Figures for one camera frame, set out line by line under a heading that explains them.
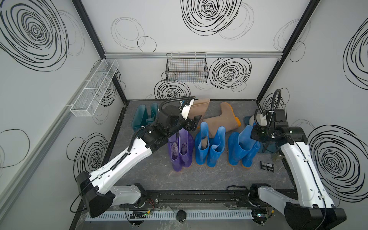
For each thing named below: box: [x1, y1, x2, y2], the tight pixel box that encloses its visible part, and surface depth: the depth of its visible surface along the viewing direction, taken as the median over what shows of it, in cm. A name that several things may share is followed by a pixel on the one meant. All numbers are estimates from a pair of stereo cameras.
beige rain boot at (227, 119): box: [201, 102, 242, 138], surface depth 104 cm
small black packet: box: [260, 160, 275, 173], surface depth 86 cm
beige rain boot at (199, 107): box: [187, 98, 210, 120], surface depth 87 cm
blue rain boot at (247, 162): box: [241, 140, 261, 169], surface depth 72 cm
